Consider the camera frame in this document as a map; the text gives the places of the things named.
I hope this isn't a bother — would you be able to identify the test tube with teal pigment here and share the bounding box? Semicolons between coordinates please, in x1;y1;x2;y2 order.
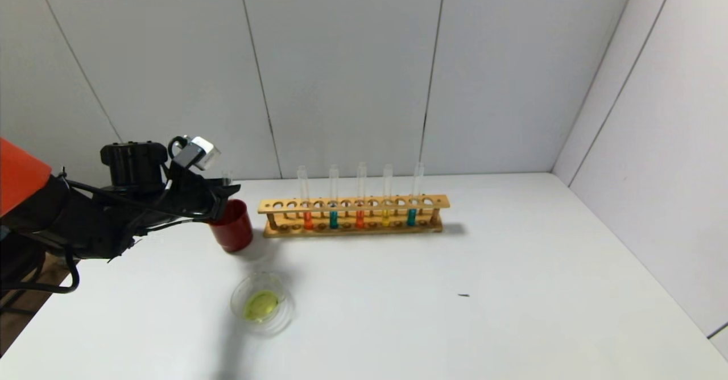
406;162;425;226
329;164;340;230

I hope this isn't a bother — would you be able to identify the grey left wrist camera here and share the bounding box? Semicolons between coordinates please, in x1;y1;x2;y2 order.
172;137;221;171

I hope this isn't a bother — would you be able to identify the wooden test tube rack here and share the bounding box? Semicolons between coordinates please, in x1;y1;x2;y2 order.
258;195;450;238

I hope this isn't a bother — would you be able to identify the black camera cable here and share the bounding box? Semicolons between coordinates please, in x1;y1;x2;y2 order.
0;135;191;295

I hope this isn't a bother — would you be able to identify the dark red cup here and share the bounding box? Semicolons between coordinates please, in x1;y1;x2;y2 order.
208;199;255;253

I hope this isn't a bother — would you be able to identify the clear glass dish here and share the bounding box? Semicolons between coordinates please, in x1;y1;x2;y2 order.
230;271;296;336

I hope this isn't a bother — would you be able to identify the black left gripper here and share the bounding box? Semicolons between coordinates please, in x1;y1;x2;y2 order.
167;162;241;221

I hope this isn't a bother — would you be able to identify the test tube with red pigment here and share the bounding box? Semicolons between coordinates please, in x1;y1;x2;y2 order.
355;163;367;229
297;166;315;230

